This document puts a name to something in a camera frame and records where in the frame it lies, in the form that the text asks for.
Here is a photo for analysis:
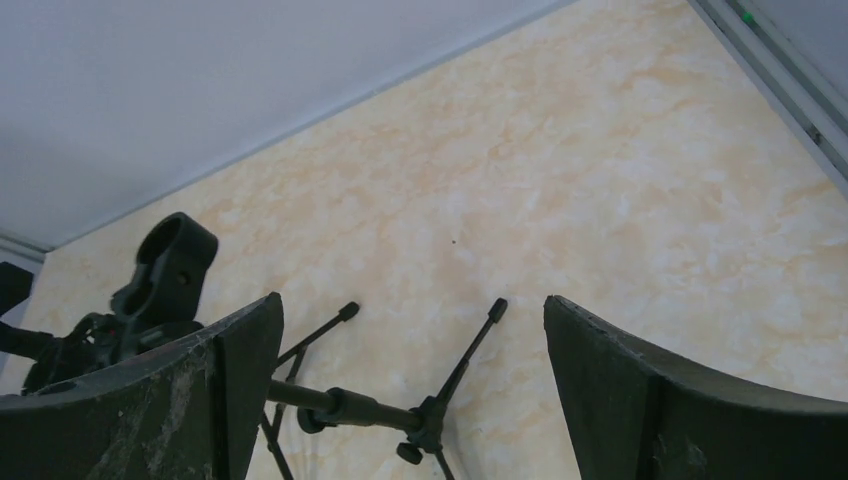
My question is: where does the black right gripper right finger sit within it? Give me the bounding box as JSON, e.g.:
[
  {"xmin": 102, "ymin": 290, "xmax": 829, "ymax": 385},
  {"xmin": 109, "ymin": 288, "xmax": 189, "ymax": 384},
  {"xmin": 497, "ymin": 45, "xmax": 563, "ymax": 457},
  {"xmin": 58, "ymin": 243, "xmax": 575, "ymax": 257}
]
[{"xmin": 544, "ymin": 295, "xmax": 847, "ymax": 479}]

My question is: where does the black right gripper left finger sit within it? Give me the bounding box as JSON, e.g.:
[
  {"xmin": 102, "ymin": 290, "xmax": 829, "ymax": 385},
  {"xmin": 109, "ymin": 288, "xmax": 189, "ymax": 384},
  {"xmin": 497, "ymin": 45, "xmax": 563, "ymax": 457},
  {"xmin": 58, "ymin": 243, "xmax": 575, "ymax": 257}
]
[{"xmin": 1, "ymin": 293, "xmax": 284, "ymax": 479}]

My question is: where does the black tripod clip mic stand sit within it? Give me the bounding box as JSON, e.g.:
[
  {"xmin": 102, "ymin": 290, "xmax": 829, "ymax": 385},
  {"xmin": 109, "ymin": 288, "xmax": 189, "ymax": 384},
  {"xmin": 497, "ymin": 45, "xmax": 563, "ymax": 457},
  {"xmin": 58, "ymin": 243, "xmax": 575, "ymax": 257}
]
[{"xmin": 260, "ymin": 298, "xmax": 508, "ymax": 479}]

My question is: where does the black shock mount tripod stand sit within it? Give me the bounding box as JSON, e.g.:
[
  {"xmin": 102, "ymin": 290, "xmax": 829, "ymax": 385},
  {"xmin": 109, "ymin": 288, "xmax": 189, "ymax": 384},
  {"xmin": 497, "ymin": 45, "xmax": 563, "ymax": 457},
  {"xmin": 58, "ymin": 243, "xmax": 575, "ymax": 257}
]
[{"xmin": 1, "ymin": 212, "xmax": 218, "ymax": 395}]

